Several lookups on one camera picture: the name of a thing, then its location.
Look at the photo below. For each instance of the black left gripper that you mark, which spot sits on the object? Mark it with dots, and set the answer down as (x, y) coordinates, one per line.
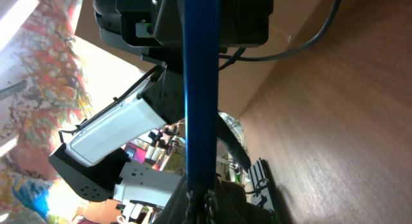
(166, 31)

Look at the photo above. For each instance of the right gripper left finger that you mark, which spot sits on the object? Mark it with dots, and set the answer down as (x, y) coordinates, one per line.
(181, 208)

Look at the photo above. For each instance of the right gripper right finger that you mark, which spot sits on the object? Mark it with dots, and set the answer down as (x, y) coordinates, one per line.
(228, 205)

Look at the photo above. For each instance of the blue Galaxy smartphone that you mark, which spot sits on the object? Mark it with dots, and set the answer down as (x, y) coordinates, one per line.
(201, 33)

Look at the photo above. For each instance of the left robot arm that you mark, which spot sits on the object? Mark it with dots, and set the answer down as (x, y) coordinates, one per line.
(93, 162)

